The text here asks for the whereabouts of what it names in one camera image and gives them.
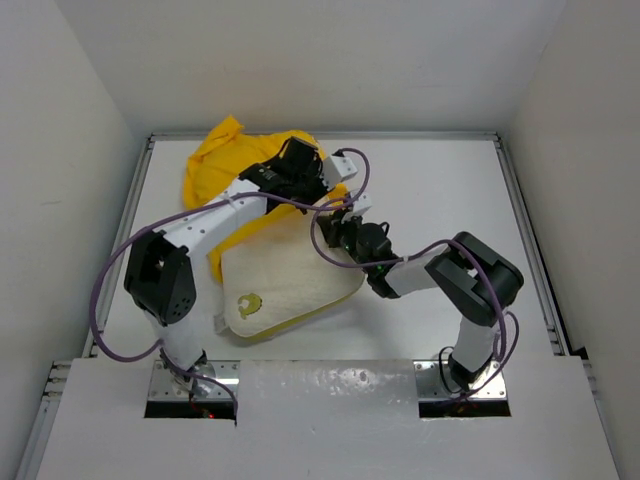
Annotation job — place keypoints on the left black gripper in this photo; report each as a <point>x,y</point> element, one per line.
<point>316,171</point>

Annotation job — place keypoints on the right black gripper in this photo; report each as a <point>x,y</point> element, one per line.
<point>335,223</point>

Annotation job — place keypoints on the yellow pillowcase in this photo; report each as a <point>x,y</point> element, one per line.
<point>220,158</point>

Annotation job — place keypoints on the cream pillow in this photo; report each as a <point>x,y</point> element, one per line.
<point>272,277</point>

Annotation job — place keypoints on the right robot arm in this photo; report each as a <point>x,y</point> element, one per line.
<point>479,282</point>

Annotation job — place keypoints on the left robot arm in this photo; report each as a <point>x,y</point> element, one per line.
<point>159,275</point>

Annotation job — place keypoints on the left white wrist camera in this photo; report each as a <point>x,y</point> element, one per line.
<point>337,169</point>

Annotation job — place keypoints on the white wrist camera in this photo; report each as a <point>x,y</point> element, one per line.
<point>337,169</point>
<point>360,206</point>

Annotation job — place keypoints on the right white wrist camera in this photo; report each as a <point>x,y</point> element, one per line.
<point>360,206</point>

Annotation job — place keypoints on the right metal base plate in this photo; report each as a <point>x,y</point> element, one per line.
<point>433,383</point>

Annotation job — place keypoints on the metal base plate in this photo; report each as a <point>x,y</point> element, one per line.
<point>213,382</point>
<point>433,383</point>

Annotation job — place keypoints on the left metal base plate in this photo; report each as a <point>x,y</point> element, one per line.
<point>213,382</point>

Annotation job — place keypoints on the aluminium table frame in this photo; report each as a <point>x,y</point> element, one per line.
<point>336,399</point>

